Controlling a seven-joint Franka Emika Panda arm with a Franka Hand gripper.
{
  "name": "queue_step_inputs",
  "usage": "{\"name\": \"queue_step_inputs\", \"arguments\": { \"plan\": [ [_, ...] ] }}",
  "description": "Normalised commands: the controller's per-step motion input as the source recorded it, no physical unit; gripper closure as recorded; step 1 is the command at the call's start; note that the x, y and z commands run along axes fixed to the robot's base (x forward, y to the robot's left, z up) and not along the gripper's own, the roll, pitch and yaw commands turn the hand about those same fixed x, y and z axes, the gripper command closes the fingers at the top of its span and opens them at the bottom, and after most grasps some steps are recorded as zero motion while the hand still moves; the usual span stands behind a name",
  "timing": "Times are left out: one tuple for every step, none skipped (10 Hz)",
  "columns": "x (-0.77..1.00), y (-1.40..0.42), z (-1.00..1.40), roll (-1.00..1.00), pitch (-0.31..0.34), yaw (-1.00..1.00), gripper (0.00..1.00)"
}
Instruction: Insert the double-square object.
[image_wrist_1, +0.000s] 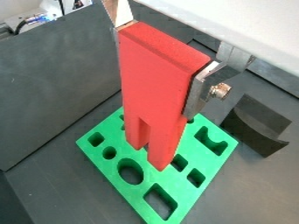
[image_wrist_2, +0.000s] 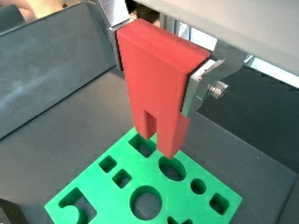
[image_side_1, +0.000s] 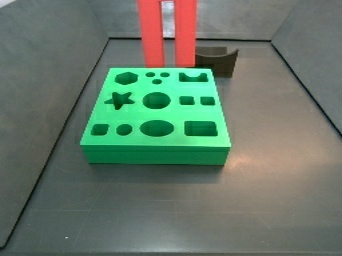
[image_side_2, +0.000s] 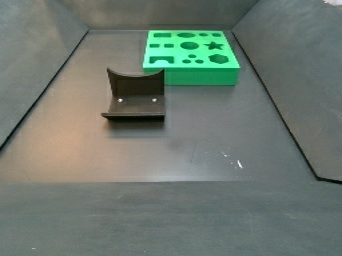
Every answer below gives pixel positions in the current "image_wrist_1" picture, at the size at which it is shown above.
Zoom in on black curved block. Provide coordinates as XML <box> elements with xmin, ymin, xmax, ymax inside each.
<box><xmin>221</xmin><ymin>94</ymin><xmax>293</xmax><ymax>158</ymax></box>

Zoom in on green shape-sorter board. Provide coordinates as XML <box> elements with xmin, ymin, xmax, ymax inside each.
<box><xmin>77</xmin><ymin>109</ymin><xmax>239</xmax><ymax>224</ymax></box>

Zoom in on grey device with cable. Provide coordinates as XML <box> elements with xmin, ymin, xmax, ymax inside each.
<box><xmin>0</xmin><ymin>0</ymin><xmax>94</xmax><ymax>39</ymax></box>

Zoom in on red double-square block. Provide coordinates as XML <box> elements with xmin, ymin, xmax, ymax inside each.
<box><xmin>118</xmin><ymin>22</ymin><xmax>211</xmax><ymax>171</ymax></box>

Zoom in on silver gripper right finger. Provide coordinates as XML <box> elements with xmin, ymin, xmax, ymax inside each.
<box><xmin>182</xmin><ymin>42</ymin><xmax>255</xmax><ymax>120</ymax></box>

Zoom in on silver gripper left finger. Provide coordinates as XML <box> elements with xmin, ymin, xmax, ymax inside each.
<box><xmin>102</xmin><ymin>0</ymin><xmax>135</xmax><ymax>31</ymax></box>

